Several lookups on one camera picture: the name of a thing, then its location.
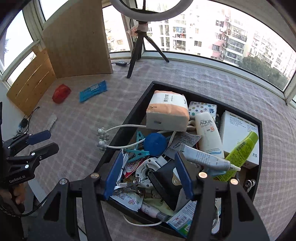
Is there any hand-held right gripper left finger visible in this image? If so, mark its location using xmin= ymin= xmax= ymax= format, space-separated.
xmin=28 ymin=152 xmax=124 ymax=241

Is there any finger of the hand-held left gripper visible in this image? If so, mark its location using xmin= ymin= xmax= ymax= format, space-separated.
xmin=4 ymin=130 xmax=52 ymax=155
xmin=6 ymin=142 xmax=60 ymax=170

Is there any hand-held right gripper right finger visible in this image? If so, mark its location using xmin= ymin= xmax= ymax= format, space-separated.
xmin=174 ymin=152 xmax=271 ymax=241

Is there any orange white sachet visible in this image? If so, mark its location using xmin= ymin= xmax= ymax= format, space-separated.
xmin=111 ymin=193 xmax=144 ymax=212
xmin=125 ymin=160 xmax=145 ymax=179

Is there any large metal clip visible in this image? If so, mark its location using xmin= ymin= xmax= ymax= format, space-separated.
xmin=114 ymin=186 xmax=146 ymax=196

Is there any teal clothes peg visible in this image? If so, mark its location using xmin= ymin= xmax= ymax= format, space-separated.
xmin=135 ymin=131 xmax=147 ymax=149
xmin=124 ymin=149 xmax=150 ymax=163

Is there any grey sachet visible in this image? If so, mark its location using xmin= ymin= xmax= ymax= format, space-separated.
xmin=164 ymin=133 xmax=201 ymax=160

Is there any beige paper pouch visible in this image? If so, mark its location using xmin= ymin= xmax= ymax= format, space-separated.
xmin=142 ymin=196 xmax=175 ymax=211

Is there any blue white barcode packet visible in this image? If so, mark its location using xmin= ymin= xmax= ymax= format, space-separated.
xmin=166 ymin=200 xmax=198 ymax=238

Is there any blue round case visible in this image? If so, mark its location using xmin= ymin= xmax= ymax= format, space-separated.
xmin=143 ymin=133 xmax=167 ymax=157

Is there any white sunscreen tube blue cap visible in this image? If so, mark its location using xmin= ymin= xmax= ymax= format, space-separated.
xmin=195 ymin=111 xmax=225 ymax=159

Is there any black container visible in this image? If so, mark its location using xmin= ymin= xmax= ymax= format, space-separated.
xmin=91 ymin=81 xmax=263 ymax=239

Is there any orange white tissue pack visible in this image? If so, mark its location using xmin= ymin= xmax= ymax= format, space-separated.
xmin=146 ymin=90 xmax=190 ymax=132

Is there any person's left forearm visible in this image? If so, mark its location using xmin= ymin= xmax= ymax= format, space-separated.
xmin=0 ymin=204 xmax=26 ymax=241

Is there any person's left hand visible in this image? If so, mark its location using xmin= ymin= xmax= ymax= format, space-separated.
xmin=0 ymin=184 xmax=26 ymax=207

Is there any black pouch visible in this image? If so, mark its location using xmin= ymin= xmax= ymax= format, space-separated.
xmin=148 ymin=160 xmax=185 ymax=211

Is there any white round plastic base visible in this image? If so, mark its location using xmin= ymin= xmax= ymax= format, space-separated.
xmin=135 ymin=158 xmax=167 ymax=189

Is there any red pouch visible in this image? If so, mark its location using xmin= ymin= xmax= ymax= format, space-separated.
xmin=52 ymin=84 xmax=72 ymax=103

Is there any wooden slat board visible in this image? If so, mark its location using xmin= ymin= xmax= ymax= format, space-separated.
xmin=6 ymin=45 xmax=56 ymax=116

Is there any green tube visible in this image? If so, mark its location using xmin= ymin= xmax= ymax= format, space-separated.
xmin=211 ymin=131 xmax=259 ymax=182

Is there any blue flat packet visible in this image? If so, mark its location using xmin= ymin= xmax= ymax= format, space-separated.
xmin=79 ymin=80 xmax=108 ymax=103

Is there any star print tissue pack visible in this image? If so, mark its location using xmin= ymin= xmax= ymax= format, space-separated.
xmin=188 ymin=101 xmax=218 ymax=118

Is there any white cardboard box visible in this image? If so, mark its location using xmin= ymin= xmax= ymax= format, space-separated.
xmin=219 ymin=110 xmax=259 ymax=168

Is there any light wooden panel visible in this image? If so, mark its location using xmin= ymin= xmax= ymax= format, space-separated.
xmin=43 ymin=0 xmax=114 ymax=79

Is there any black tripod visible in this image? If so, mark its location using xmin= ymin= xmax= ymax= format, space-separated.
xmin=127 ymin=20 xmax=170 ymax=79

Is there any pink paper tag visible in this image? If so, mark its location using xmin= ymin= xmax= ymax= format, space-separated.
xmin=128 ymin=22 xmax=148 ymax=35

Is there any black charger cable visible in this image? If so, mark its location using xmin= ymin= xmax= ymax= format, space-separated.
xmin=23 ymin=106 xmax=40 ymax=133

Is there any white cord with bobbles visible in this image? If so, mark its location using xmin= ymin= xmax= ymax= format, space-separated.
xmin=96 ymin=124 xmax=148 ymax=151

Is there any metal key ring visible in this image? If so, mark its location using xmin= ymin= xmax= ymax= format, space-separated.
xmin=245 ymin=179 xmax=256 ymax=193

